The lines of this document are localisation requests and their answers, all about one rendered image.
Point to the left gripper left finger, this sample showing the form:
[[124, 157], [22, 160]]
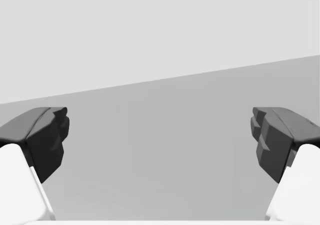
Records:
[[37, 145]]

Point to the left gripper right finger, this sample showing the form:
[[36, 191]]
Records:
[[277, 147]]

